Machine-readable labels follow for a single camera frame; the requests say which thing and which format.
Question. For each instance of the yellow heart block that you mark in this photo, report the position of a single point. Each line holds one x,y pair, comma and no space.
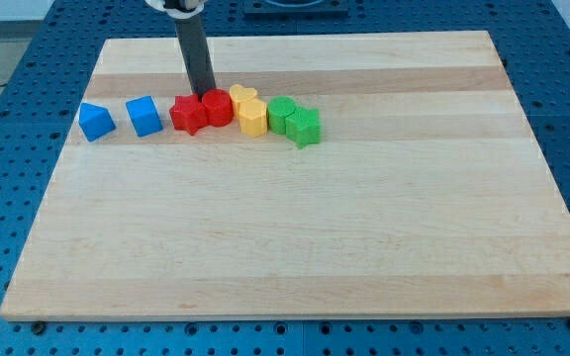
240,94

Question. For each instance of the white robot tool flange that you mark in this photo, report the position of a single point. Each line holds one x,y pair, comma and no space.
178,9

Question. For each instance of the green cylinder block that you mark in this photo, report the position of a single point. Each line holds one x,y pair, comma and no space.
278,109

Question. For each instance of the wooden board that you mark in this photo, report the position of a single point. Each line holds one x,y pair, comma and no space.
427,196

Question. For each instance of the yellow hexagon block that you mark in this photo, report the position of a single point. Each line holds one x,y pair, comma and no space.
252,115

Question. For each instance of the red cylinder block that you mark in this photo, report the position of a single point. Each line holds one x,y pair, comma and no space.
219,107

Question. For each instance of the blue cube block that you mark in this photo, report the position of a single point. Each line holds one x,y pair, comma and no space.
144,116

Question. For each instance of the red star block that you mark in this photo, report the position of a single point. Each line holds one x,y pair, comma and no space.
188,114

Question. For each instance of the blue triangular block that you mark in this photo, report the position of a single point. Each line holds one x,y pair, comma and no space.
95,121

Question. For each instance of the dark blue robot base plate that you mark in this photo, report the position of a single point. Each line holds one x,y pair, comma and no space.
297,8

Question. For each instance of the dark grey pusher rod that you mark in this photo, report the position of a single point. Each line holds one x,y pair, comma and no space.
196,55

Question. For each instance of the green star block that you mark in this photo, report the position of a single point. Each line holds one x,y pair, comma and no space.
304,127

